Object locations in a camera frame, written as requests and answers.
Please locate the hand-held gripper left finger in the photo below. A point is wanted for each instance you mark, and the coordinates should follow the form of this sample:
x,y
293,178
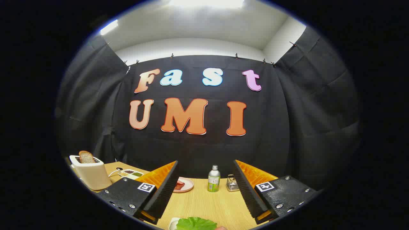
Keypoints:
x,y
164,195

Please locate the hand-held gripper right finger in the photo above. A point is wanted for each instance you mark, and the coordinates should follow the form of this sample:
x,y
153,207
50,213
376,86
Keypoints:
x,y
247,191

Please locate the green label metal bottle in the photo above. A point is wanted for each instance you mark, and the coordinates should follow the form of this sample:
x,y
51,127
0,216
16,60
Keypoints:
x,y
213,182

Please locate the white oblong dish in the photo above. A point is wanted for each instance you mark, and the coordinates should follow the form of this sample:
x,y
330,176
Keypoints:
x,y
172,224

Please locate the white toaster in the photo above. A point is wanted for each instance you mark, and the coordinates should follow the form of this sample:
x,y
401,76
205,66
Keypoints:
x,y
92,175

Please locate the brown crust bread slice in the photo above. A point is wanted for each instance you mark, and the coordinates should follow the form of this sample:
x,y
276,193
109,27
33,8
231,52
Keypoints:
x,y
86,157

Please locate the green lettuce leaf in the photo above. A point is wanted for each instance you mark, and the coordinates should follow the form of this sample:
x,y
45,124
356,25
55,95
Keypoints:
x,y
195,223

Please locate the white divided bean dish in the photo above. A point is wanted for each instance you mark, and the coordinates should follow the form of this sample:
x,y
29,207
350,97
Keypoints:
x,y
130,174

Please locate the pink plate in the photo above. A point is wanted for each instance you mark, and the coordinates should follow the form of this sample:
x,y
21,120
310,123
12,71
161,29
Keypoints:
x,y
188,185

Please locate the large ceiling light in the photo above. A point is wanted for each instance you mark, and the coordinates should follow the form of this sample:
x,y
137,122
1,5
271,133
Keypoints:
x,y
206,2

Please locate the black backdrop cloth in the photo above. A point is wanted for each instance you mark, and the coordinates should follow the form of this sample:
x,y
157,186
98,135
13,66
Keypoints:
x,y
198,150

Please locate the brown meat slice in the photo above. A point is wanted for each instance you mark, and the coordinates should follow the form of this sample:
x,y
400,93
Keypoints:
x,y
179,186

